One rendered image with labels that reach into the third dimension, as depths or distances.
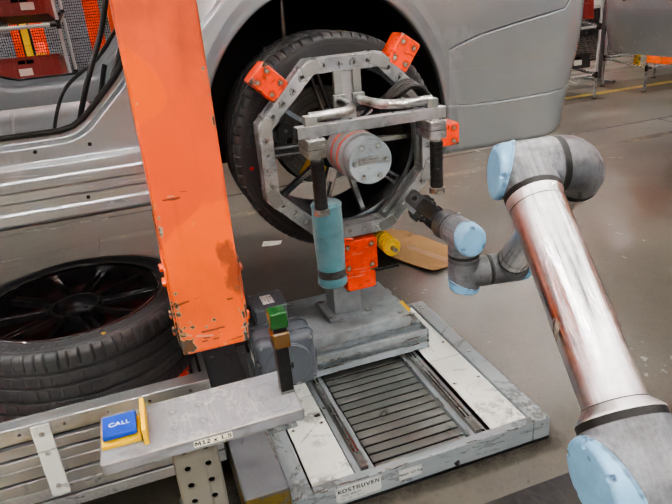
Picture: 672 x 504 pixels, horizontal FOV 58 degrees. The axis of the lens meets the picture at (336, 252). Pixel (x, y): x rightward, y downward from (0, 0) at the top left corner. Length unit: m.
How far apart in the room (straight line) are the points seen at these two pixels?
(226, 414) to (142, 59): 0.76
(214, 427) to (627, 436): 0.81
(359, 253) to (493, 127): 0.67
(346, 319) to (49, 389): 0.97
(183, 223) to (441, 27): 1.10
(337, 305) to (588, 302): 1.18
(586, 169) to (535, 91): 1.00
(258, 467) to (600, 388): 0.98
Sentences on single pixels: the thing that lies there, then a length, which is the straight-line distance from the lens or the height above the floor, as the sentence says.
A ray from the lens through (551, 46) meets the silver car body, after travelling 2.32.
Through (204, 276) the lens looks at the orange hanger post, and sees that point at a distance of 1.43.
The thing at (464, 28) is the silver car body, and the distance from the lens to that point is 2.12.
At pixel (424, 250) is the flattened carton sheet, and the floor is 0.01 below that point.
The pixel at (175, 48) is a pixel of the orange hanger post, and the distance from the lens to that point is 1.31.
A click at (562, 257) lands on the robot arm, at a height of 0.82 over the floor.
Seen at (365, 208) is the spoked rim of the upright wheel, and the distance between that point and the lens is 2.01.
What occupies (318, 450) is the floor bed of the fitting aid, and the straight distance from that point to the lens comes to 1.85.
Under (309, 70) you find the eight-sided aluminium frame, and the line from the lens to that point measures 1.75.
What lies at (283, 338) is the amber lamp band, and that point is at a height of 0.60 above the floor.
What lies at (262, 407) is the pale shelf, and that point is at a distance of 1.41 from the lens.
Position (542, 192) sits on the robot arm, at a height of 0.90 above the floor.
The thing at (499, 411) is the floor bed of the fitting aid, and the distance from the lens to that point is 1.98.
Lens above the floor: 1.29
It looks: 23 degrees down
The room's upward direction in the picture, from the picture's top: 5 degrees counter-clockwise
